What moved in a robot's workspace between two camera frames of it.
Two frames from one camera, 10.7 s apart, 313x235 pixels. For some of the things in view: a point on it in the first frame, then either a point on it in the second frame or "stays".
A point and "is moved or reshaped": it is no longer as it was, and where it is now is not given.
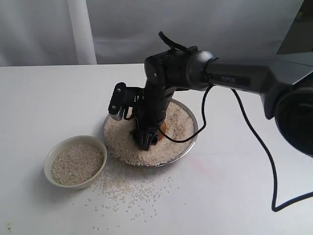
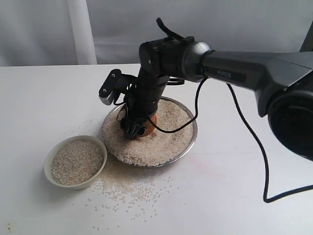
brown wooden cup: (160, 134) is moved or reshaped
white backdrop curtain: (75, 32) stays
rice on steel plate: (119, 140) stays
